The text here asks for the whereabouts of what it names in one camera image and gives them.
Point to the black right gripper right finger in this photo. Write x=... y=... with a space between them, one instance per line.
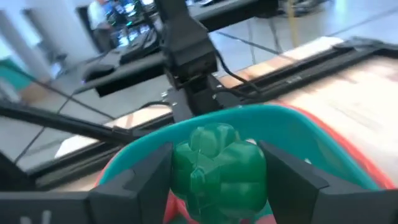
x=292 y=193

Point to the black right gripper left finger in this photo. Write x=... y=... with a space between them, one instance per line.
x=146 y=189

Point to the green toy vegetable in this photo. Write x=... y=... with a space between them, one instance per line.
x=217 y=177

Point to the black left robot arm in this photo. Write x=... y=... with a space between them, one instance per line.
x=186 y=40

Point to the teal colander with orange rim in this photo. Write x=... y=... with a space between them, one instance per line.
x=280 y=130

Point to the black desk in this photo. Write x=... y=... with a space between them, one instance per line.
x=140 y=71

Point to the black computer mouse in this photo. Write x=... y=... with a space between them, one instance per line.
x=98 y=71

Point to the black keyboard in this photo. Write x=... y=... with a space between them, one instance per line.
x=136 y=53

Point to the computer monitor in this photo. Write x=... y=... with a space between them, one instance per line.
x=130 y=35

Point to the teal background object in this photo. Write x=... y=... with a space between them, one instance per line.
x=12 y=76

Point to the person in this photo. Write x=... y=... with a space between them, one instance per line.
x=96 y=14

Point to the black table frame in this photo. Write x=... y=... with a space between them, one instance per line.
x=295 y=77

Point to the yellow post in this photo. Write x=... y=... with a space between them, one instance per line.
x=292 y=21

